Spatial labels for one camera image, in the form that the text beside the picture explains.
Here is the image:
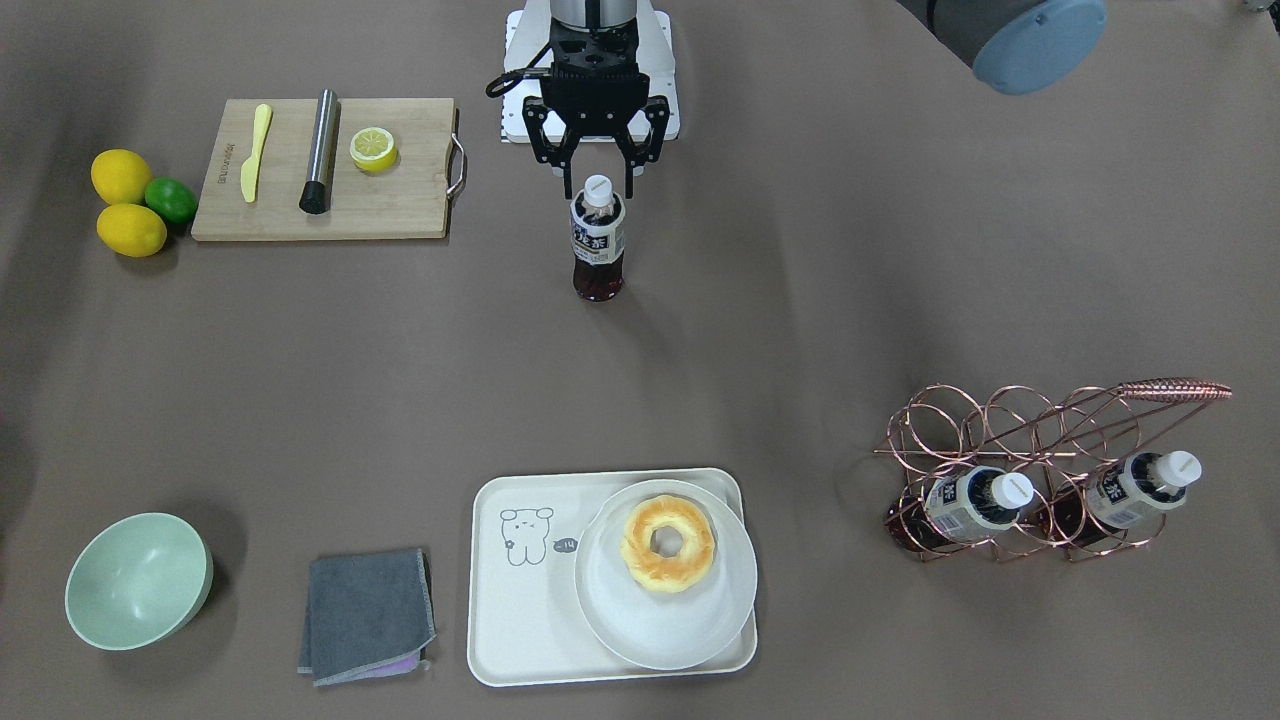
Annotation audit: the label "half lemon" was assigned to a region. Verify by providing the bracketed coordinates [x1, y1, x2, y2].
[348, 126, 399, 174]

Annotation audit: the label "mint green bowl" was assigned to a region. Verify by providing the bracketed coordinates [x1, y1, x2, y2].
[64, 512, 214, 651]

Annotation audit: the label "grey folded cloth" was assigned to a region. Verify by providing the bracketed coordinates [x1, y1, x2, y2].
[297, 548, 436, 687]

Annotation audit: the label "tea bottle white cap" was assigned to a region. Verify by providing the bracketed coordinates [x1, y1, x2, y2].
[570, 176, 628, 304]

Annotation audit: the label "white plate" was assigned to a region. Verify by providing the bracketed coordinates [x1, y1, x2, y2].
[573, 479, 758, 671]

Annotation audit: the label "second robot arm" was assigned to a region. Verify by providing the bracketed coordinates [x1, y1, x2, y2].
[899, 1, 1108, 95]

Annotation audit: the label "green lime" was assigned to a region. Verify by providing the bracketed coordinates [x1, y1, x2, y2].
[143, 176, 198, 225]

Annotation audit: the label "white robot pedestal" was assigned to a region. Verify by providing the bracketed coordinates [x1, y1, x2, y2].
[500, 1, 681, 143]

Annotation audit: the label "tea bottle back of rack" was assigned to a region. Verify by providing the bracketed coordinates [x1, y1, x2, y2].
[1039, 450, 1203, 548]

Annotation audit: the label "tea bottle front of rack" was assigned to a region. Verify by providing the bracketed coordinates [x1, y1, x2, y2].
[884, 466, 1036, 555]

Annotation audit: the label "cream serving tray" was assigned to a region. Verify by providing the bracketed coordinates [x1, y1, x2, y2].
[467, 468, 758, 687]

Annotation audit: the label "tea bottle of rack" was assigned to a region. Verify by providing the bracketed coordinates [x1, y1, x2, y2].
[1039, 450, 1203, 548]
[884, 466, 1036, 555]

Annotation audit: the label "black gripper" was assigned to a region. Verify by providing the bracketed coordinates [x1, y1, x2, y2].
[522, 26, 671, 200]

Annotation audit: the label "wooden cutting board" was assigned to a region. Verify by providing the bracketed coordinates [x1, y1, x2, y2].
[189, 97, 466, 242]

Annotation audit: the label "glazed donut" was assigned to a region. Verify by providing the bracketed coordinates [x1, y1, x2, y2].
[620, 495, 716, 594]

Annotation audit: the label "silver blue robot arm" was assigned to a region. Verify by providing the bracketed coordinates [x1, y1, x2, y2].
[521, 1, 672, 199]

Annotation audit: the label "yellow plastic knife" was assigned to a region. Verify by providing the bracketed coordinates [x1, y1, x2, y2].
[239, 102, 273, 204]

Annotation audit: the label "yellow lemon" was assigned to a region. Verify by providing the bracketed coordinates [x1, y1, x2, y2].
[96, 202, 168, 258]
[90, 149, 154, 205]

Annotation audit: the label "copper wire bottle rack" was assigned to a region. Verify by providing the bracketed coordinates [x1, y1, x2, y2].
[879, 377, 1233, 562]

